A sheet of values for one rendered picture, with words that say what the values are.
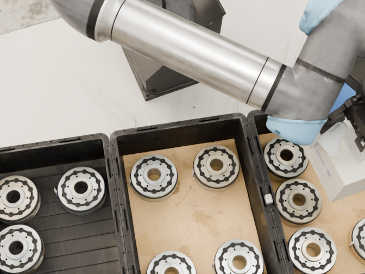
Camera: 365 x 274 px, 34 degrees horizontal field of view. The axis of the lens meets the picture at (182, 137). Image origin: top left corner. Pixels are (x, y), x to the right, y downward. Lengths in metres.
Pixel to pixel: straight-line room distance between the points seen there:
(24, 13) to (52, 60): 1.02
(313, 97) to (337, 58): 0.06
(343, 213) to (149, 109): 0.56
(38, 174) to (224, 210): 0.42
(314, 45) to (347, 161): 0.30
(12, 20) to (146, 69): 1.25
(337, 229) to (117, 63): 0.72
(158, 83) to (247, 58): 0.70
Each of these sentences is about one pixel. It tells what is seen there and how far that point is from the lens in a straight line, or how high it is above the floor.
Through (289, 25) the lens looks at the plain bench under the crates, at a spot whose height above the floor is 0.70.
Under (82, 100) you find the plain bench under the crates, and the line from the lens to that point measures 1.58.
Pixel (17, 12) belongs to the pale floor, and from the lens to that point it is 2.67.
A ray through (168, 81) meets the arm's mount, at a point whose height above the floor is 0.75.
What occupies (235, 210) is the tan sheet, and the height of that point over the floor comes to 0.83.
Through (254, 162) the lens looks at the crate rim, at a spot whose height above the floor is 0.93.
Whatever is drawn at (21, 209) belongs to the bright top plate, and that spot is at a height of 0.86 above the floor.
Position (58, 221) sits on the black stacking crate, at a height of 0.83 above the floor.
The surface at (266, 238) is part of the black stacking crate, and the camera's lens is 1.24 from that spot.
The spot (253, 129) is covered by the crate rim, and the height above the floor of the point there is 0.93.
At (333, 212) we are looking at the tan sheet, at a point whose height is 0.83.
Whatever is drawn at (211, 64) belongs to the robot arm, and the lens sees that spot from 0.84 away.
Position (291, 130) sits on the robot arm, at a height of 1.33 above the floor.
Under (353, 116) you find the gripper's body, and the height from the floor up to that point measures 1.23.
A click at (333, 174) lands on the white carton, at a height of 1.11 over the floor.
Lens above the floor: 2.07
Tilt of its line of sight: 64 degrees down
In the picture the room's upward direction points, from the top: 5 degrees clockwise
